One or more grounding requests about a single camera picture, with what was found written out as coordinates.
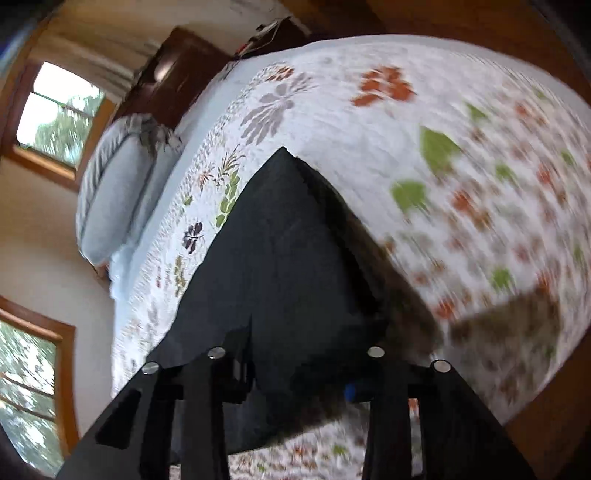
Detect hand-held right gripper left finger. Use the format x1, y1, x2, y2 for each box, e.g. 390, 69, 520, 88
55, 318, 256, 480

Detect black pants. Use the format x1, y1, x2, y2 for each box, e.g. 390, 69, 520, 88
145, 147, 444, 455

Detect floral quilt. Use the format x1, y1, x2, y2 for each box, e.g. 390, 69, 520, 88
111, 34, 591, 480

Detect light blue bed sheet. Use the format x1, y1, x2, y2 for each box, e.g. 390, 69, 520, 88
108, 60, 259, 301

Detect beige curtain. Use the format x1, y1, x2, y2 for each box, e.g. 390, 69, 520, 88
46, 18, 195, 97

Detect small wooden framed window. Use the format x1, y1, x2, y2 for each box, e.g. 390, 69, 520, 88
0, 58, 116, 192

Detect flat light blue folded blanket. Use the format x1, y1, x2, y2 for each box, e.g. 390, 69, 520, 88
111, 136, 185, 261

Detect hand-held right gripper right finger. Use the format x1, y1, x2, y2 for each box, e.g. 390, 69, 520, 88
344, 346, 536, 480

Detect dark wooden headboard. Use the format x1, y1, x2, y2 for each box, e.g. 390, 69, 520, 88
113, 25, 232, 132

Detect dark wooden nightstand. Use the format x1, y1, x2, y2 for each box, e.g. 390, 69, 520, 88
233, 16, 312, 58

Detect thick light blue folded duvet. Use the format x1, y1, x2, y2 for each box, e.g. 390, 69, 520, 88
76, 115, 158, 267

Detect large wooden framed window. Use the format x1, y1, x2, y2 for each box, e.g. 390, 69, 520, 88
0, 295, 81, 478

